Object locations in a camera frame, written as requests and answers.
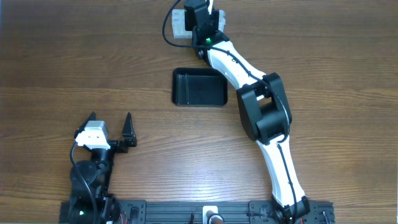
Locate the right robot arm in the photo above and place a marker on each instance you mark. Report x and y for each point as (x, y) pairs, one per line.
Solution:
(230, 70)

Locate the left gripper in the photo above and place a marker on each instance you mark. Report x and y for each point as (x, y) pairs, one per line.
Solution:
(122, 145)

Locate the mounting rail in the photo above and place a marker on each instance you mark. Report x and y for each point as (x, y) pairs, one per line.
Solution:
(180, 213)

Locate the white test tube rack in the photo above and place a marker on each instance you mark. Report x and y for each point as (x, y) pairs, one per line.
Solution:
(178, 26)

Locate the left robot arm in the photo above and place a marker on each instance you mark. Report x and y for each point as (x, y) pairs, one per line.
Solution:
(87, 175)

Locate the clear test tube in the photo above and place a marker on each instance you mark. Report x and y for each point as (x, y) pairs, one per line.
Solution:
(181, 90)
(186, 90)

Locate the black tray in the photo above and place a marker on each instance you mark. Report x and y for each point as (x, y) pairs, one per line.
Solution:
(205, 91)

